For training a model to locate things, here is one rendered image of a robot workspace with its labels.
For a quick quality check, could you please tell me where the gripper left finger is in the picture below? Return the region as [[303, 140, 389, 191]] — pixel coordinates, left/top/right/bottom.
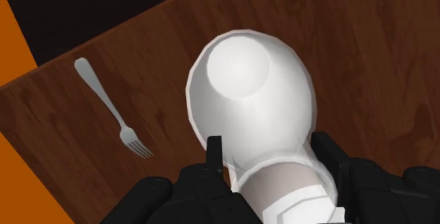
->
[[99, 135, 262, 224]]

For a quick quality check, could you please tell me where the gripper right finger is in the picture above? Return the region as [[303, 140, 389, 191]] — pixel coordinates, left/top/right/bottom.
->
[[310, 131, 440, 224]]

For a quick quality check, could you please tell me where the white cup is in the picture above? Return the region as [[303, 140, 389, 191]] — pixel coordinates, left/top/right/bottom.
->
[[185, 28, 346, 224]]

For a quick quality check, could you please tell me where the silver fork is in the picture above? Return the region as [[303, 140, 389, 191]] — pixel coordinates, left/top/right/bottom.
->
[[73, 57, 154, 160]]

